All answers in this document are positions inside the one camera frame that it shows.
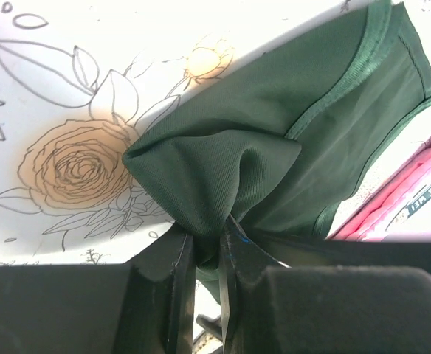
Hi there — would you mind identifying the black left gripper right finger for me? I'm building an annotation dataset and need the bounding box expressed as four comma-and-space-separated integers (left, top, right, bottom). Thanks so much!
219, 218, 431, 353

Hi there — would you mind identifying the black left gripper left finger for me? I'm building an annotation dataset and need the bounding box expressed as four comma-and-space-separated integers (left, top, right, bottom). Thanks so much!
0, 226, 195, 353

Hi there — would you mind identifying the dark green cloth napkin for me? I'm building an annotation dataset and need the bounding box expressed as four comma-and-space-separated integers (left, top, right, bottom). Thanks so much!
123, 1, 431, 299

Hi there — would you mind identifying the pink satin placemat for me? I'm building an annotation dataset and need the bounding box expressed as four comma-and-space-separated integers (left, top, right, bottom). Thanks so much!
328, 139, 431, 242

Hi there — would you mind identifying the white plate green rim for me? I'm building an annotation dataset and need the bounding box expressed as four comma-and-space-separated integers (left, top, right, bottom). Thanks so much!
386, 178, 431, 232

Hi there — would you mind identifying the floral tablecloth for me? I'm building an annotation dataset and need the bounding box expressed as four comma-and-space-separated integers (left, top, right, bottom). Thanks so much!
0, 1, 431, 266

